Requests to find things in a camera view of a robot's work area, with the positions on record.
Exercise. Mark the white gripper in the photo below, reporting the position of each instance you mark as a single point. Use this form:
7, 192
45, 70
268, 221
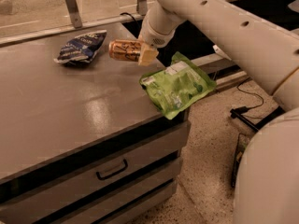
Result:
151, 36

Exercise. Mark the orange drink can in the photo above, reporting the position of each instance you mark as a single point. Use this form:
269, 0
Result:
125, 50

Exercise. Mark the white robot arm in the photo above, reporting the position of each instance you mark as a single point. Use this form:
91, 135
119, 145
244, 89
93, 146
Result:
267, 183

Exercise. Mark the green snack bag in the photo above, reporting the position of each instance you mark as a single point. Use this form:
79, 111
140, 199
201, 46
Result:
178, 86

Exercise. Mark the blue chip bag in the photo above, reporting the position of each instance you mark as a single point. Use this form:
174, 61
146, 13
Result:
82, 48

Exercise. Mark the white box on ledge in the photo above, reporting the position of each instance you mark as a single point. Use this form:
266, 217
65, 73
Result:
221, 52

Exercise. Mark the black floor stand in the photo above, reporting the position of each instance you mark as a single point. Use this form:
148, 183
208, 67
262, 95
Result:
255, 123

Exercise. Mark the grey cabinet drawer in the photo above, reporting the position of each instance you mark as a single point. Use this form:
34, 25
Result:
65, 190

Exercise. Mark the metal railing bracket left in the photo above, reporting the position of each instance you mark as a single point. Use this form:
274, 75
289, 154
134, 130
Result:
72, 7

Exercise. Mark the wire basket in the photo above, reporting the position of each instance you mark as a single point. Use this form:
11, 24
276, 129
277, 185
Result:
242, 143

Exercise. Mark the black drawer handle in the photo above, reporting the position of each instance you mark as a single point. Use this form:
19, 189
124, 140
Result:
112, 171

